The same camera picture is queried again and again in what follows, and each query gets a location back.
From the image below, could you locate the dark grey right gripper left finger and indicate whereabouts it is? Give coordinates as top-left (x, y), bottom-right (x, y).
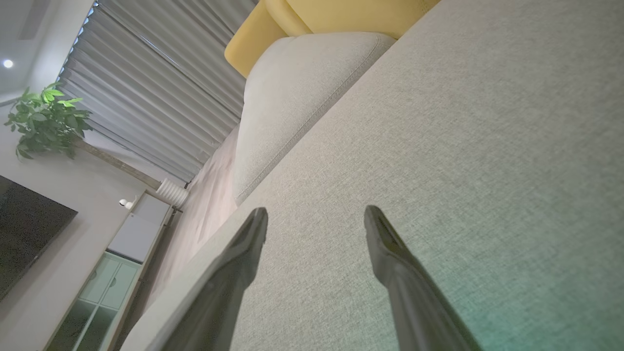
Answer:
top-left (161, 207), bottom-right (269, 351)

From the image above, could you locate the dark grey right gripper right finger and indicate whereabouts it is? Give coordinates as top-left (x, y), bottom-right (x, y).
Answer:
top-left (364, 205), bottom-right (483, 351)

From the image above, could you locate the white ribbed plant pot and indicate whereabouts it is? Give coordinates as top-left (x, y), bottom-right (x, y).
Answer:
top-left (156, 178), bottom-right (189, 208)

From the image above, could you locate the pale green glass-door cabinet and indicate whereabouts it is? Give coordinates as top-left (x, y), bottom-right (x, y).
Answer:
top-left (44, 192), bottom-right (174, 351)

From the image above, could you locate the small grey sofa cushion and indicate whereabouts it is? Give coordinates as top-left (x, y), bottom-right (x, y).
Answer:
top-left (233, 32), bottom-right (396, 205)

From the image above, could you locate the black flat television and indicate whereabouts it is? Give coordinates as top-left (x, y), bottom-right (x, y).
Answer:
top-left (0, 175), bottom-right (78, 300)

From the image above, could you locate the grey pleated curtain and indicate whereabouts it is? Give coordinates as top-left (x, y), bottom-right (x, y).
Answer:
top-left (58, 0), bottom-right (259, 183)

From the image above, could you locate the green leafy potted plant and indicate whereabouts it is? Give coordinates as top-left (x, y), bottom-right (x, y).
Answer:
top-left (4, 83), bottom-right (164, 191)

